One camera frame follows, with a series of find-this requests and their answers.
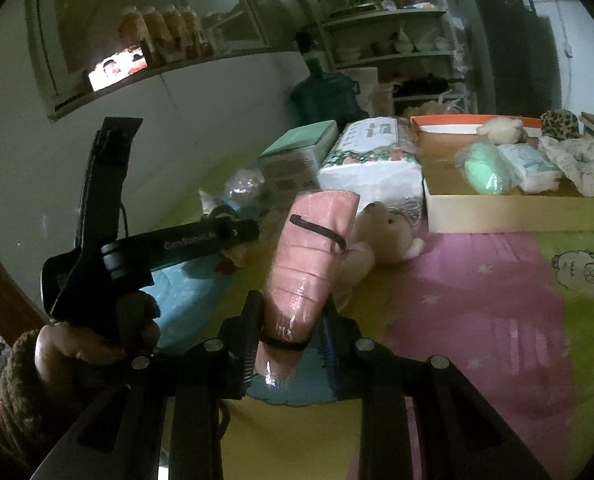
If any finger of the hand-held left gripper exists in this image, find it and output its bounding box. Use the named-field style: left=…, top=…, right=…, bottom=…
left=200, top=203, right=260, bottom=248

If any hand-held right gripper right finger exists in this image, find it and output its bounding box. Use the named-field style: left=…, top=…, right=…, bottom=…
left=321, top=302, right=552, bottom=480

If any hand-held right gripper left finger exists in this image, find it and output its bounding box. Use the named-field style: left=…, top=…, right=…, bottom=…
left=29, top=290, right=266, bottom=480

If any pink packet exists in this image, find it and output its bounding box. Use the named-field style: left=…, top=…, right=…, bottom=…
left=254, top=191, right=362, bottom=381

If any orange-edged cardboard box tray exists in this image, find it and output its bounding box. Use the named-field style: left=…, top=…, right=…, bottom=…
left=409, top=114, right=594, bottom=234

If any green soft item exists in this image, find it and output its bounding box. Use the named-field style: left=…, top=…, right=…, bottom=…
left=454, top=141, right=520, bottom=196

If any small cream plush toy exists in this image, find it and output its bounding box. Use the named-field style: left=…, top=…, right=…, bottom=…
left=477, top=116, right=528, bottom=144

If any white floral cloth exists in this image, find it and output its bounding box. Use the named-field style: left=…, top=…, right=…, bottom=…
left=538, top=136, right=594, bottom=197

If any leopard print cloth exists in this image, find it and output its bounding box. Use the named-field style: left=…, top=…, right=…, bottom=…
left=540, top=109, right=581, bottom=141

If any person's left forearm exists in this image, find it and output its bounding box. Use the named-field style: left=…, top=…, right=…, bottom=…
left=0, top=329, right=78, bottom=461

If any person's left hand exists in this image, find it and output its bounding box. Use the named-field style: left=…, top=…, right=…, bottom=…
left=34, top=294, right=162, bottom=387

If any clear plastic bag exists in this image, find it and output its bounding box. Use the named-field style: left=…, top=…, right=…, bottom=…
left=224, top=166, right=270, bottom=206

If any mint green box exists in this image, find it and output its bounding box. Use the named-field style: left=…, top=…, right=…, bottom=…
left=258, top=120, right=340, bottom=193

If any cream teddy bear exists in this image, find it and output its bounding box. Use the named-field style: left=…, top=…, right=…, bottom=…
left=334, top=201, right=426, bottom=311

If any floral tissue pack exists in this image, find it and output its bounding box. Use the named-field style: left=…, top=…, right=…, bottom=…
left=317, top=116, right=425, bottom=211

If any printed pastel mat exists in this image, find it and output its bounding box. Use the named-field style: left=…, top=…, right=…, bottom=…
left=77, top=150, right=594, bottom=480

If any blue water jug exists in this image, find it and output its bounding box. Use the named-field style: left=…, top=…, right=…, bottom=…
left=291, top=30, right=362, bottom=133

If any silver crinkled wrapper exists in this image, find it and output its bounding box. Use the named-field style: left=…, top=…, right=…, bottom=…
left=394, top=199, right=425, bottom=226

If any bright picture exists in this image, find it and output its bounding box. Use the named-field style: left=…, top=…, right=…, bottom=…
left=88, top=46, right=150, bottom=92

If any white sack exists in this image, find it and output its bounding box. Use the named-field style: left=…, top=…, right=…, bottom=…
left=352, top=67, right=395, bottom=117

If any translucent plastic bag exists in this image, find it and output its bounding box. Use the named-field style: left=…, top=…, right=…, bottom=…
left=402, top=92, right=472, bottom=116

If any black pan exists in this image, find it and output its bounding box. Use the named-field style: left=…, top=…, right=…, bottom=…
left=394, top=74, right=465, bottom=97

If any white shelf rack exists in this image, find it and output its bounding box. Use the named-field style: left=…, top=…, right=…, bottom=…
left=304, top=0, right=470, bottom=116

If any white tissue packet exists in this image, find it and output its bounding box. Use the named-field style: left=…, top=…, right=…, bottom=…
left=499, top=142, right=564, bottom=193

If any dark grey fridge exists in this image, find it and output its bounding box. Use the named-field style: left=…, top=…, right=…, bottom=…
left=459, top=0, right=562, bottom=117

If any glass door wall cabinet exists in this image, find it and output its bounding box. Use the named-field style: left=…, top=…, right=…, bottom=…
left=172, top=0, right=302, bottom=56

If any white wall cable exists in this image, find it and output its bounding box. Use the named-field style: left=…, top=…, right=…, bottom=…
left=537, top=0, right=575, bottom=111

